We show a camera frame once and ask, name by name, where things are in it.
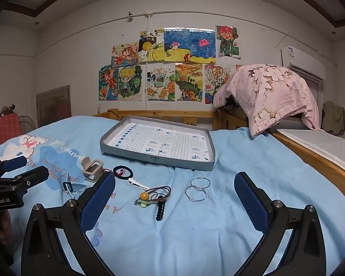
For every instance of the green hair clip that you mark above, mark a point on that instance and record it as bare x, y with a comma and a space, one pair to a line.
143, 204

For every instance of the wooden bed frame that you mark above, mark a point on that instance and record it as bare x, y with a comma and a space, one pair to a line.
319, 161

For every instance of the brown door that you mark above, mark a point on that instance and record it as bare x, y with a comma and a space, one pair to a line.
53, 106

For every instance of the grey cardboard tray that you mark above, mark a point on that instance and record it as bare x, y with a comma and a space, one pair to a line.
161, 141

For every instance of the silver bangle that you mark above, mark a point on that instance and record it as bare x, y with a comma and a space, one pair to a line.
200, 177
196, 201

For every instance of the white air conditioner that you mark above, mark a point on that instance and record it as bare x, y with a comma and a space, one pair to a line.
302, 60

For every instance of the pink floral cloth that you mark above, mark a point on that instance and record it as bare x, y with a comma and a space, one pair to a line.
270, 92

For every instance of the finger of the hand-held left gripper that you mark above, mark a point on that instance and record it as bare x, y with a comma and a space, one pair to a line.
14, 164
31, 178

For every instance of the white mattress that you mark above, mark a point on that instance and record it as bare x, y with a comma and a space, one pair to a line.
319, 143

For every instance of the white wall conduit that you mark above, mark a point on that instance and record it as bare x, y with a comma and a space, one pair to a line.
148, 20

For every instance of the person's left hand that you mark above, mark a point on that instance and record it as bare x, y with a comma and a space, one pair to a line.
4, 227

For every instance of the round fan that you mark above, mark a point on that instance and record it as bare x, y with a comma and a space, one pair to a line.
27, 123

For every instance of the light blue printed bedsheet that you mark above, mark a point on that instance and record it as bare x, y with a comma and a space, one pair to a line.
218, 235

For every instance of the beige claw hair clip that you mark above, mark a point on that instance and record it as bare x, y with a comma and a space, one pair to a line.
93, 171

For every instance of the olive hanging jacket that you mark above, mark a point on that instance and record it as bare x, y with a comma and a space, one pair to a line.
333, 118

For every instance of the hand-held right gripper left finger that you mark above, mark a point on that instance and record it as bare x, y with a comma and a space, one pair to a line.
97, 204

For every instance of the blue claw hair clip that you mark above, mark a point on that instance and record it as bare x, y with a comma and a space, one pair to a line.
74, 189

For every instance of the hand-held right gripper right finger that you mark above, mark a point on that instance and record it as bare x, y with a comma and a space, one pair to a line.
251, 204

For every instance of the white hair clip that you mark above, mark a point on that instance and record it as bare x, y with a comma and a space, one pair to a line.
133, 181

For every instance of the group of colourful wall drawings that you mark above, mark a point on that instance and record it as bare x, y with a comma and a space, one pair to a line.
161, 83

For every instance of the red plaid cloth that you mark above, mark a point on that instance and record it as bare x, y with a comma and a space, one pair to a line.
3, 129

